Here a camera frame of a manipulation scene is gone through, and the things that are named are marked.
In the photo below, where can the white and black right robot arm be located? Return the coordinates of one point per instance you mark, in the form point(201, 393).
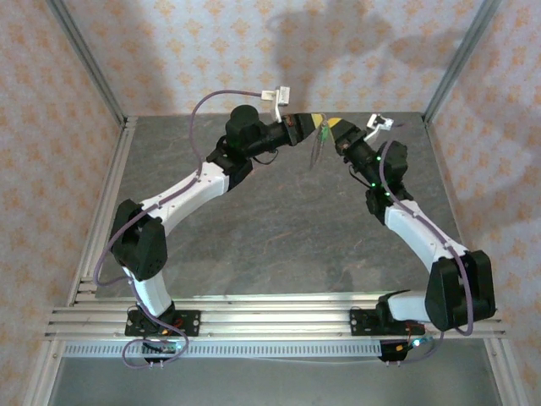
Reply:
point(418, 230)

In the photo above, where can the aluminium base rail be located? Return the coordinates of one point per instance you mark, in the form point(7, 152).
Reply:
point(274, 315)

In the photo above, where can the small circuit board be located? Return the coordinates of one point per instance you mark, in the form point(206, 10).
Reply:
point(418, 342)
point(167, 347)

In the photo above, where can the grey metal lower panel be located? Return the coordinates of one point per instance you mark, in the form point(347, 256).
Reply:
point(274, 382)

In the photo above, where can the aluminium frame post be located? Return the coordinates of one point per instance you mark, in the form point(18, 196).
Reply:
point(86, 55)
point(461, 55)

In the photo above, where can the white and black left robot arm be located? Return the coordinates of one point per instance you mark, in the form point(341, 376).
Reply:
point(186, 190)

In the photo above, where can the aluminium frame leg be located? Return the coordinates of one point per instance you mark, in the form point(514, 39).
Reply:
point(42, 372)
point(501, 372)

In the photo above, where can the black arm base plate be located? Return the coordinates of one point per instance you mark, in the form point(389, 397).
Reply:
point(192, 323)
point(359, 323)

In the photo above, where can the green-headed key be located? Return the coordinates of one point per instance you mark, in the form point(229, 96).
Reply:
point(323, 133)

